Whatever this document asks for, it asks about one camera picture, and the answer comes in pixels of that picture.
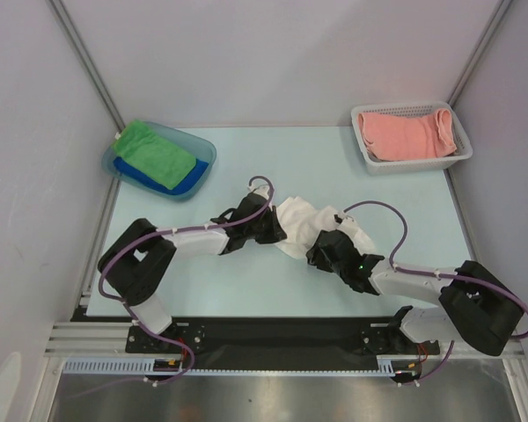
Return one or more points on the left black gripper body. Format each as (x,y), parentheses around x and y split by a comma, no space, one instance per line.
(264,231)

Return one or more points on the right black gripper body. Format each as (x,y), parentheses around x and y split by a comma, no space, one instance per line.
(322,251)

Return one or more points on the white towel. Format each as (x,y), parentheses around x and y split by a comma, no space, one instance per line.
(302,223)

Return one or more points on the pink towel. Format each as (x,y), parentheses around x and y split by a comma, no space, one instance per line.
(394,138)

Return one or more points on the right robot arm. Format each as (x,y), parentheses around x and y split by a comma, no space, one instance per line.
(471,305)

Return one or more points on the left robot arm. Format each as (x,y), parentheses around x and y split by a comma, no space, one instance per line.
(136,263)

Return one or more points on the blue towel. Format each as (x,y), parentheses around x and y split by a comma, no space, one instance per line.
(185,185)

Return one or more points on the white perforated plastic basket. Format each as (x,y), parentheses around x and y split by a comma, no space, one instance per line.
(412,109)

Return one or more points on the teal plastic tray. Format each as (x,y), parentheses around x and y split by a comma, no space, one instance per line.
(200,148)

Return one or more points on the green towel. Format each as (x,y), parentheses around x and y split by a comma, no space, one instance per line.
(157,158)

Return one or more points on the white rounded object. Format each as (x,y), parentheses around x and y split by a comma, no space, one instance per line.
(10,376)

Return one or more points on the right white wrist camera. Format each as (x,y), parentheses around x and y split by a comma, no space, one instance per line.
(362,242)

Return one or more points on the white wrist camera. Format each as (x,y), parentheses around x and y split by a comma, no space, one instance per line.
(264,190)
(362,242)

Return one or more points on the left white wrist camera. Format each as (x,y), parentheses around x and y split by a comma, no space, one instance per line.
(264,190)

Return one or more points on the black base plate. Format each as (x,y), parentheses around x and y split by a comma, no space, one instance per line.
(298,341)

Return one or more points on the white slotted cable duct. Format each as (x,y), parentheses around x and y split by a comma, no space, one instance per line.
(165,368)

